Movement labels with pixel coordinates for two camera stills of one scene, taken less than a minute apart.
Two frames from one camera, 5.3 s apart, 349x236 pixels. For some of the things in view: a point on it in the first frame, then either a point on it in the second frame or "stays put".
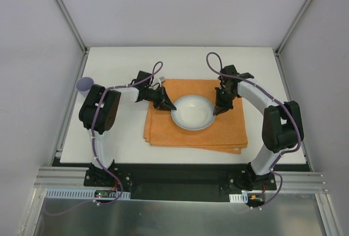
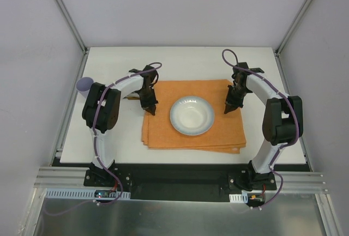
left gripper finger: x=167 y=102 -> x=151 y=109
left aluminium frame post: x=65 y=12 stays put
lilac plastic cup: x=83 y=85 stays put
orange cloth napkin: x=226 y=134 stays put
